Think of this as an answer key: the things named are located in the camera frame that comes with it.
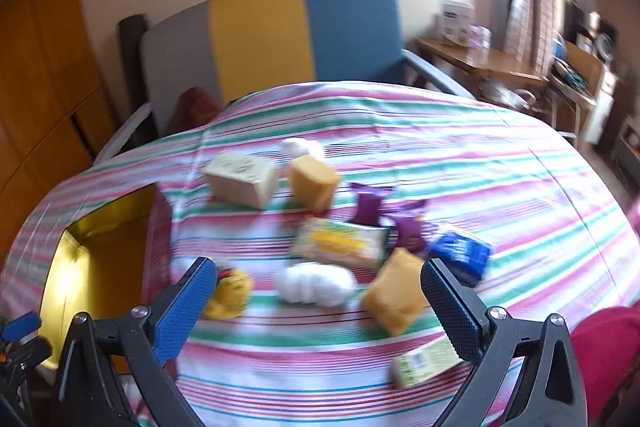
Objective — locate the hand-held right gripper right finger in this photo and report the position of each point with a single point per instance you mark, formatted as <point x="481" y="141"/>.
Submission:
<point x="450" y="307"/>

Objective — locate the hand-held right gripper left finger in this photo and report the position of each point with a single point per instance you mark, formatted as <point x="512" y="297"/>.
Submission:
<point x="185" y="312"/>

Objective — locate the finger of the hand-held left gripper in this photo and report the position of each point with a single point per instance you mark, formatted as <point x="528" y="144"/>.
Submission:
<point x="30" y="351"/>
<point x="20" y="327"/>

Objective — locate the blue snack packet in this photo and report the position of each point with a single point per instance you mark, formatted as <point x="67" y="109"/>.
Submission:
<point x="460" y="252"/>

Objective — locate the yellow sponge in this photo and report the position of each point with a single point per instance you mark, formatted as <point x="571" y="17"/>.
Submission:
<point x="395" y="294"/>
<point x="312" y="182"/>

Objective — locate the green drink carton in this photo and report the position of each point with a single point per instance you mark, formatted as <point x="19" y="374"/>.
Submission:
<point x="422" y="362"/>

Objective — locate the purple snack packet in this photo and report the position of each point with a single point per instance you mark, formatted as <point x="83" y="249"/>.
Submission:
<point x="369" y="207"/>
<point x="410" y="232"/>

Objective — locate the red tin box gold inside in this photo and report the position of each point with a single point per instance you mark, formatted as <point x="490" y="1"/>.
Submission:
<point x="100" y="267"/>

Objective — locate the yellow white tissue pack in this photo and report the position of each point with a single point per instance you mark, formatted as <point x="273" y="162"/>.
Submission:
<point x="340" y="244"/>

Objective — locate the large white plastic wad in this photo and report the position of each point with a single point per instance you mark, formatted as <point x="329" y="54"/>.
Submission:
<point x="312" y="284"/>

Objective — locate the beige cardboard box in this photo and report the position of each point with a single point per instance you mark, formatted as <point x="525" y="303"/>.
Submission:
<point x="240" y="177"/>

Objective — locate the small white plastic wad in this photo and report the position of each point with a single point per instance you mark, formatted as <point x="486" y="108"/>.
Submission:
<point x="302" y="148"/>

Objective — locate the striped tablecloth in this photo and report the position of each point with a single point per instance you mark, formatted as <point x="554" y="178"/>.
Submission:
<point x="450" y="147"/>

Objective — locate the person's red clothing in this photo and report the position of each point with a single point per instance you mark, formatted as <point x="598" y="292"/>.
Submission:
<point x="607" y="357"/>

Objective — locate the dark red cloth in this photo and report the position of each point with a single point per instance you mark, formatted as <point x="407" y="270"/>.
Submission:
<point x="197" y="107"/>

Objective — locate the wooden wardrobe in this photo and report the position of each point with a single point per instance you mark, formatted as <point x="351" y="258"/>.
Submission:
<point x="45" y="82"/>

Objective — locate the wooden desk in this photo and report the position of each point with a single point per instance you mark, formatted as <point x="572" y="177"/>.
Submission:
<point x="480" y="62"/>

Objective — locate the pink packet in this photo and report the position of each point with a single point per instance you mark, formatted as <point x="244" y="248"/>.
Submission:
<point x="480" y="38"/>

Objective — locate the wooden side table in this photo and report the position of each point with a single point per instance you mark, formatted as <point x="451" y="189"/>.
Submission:
<point x="585" y="62"/>

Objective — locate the grey yellow blue chair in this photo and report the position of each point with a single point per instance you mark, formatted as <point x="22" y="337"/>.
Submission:
<point x="260" y="37"/>

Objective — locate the white cardboard box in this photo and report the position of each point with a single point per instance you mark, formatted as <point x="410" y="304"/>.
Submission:
<point x="455" y="22"/>

